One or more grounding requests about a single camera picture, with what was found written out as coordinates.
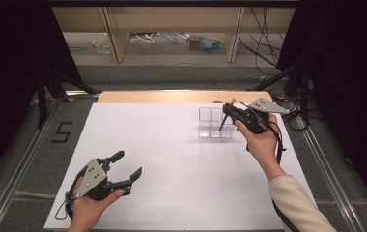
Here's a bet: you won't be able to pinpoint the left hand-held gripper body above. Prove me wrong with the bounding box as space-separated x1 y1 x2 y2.
71 157 133 202

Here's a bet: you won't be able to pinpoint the clear plastic divided organizer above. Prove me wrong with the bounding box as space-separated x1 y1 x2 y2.
198 106 238 140

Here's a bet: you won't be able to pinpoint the aluminium floor rail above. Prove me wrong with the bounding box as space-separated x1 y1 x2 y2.
296 115 366 232
0 93 100 232

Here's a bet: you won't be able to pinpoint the black pen with orange end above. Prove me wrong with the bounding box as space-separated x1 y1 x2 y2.
218 97 237 132

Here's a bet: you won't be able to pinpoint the white table sheet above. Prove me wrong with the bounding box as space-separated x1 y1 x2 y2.
43 102 318 231

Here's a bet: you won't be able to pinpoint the black curtain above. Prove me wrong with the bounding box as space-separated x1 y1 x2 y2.
276 0 367 220
0 0 86 191

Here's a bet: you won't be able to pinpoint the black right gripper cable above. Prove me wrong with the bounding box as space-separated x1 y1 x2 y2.
238 100 294 232

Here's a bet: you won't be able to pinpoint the clear plastic bag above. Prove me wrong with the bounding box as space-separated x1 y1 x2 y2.
91 32 113 55

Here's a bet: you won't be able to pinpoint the colourful plastic packaging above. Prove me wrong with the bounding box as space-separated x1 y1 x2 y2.
186 34 227 55

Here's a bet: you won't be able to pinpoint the black metal stand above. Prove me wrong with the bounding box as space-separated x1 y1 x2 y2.
36 68 97 130
248 59 312 125

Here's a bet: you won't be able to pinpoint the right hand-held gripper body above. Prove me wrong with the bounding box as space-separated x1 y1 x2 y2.
229 97 291 135

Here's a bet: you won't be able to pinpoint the light wooden shelf unit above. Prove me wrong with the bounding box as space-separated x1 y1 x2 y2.
51 6 296 64

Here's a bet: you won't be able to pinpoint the black hanging cables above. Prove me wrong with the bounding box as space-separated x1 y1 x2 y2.
238 7 286 68

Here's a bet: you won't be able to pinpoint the white coiled cord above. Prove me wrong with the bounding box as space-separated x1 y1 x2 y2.
130 32 160 44

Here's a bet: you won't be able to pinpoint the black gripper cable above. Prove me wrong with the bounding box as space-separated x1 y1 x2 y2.
238 100 294 232
54 167 88 222

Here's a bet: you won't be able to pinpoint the person's right hand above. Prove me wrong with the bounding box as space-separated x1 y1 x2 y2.
235 113 286 181

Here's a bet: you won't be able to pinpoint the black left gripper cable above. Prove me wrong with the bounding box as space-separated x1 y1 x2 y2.
54 167 88 222

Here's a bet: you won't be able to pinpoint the black cables on floor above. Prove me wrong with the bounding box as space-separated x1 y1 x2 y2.
275 96 312 131

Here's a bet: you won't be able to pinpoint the person's left hand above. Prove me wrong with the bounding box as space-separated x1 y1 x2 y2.
67 164 126 232

